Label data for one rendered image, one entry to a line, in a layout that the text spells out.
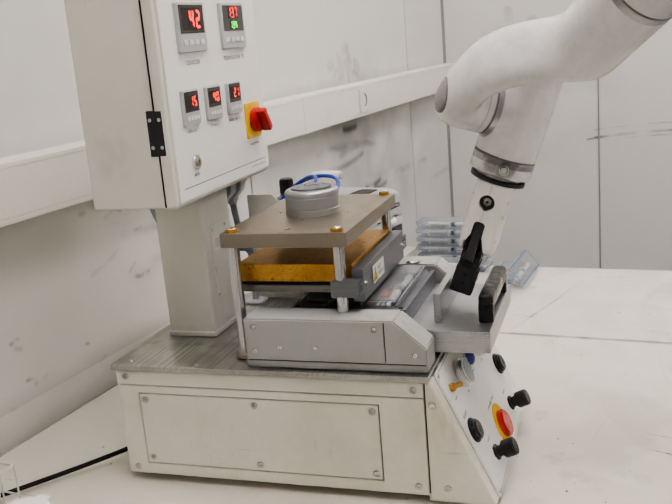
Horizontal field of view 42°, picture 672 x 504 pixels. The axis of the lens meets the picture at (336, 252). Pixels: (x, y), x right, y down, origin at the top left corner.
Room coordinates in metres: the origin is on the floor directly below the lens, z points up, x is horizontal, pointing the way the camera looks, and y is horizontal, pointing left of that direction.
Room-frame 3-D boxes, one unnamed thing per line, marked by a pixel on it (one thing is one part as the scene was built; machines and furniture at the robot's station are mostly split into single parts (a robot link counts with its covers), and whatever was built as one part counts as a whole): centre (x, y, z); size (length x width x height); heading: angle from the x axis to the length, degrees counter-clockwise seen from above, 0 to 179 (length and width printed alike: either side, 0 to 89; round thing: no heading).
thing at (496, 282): (1.19, -0.22, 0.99); 0.15 x 0.02 x 0.04; 161
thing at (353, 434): (1.29, 0.02, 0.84); 0.53 x 0.37 x 0.17; 71
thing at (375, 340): (1.12, 0.01, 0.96); 0.25 x 0.05 x 0.07; 71
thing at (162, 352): (1.28, 0.06, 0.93); 0.46 x 0.35 x 0.01; 71
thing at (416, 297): (1.25, -0.04, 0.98); 0.20 x 0.17 x 0.03; 161
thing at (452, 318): (1.23, -0.08, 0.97); 0.30 x 0.22 x 0.08; 71
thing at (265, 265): (1.28, 0.02, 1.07); 0.22 x 0.17 x 0.10; 161
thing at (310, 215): (1.30, 0.05, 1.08); 0.31 x 0.24 x 0.13; 161
